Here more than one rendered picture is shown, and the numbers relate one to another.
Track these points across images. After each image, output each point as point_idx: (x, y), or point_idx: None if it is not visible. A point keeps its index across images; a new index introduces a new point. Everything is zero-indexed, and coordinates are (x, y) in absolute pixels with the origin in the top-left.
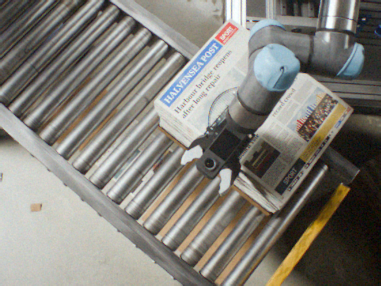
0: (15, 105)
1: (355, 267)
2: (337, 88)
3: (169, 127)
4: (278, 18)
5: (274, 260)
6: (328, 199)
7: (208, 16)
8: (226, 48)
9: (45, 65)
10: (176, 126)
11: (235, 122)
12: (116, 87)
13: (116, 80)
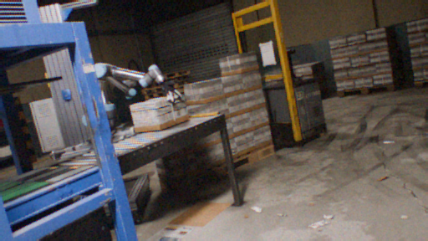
0: (146, 142)
1: (217, 185)
2: (140, 183)
3: (160, 119)
4: (120, 136)
5: (217, 197)
6: (188, 195)
7: None
8: (140, 103)
9: None
10: (161, 106)
11: (164, 79)
12: (142, 137)
13: None
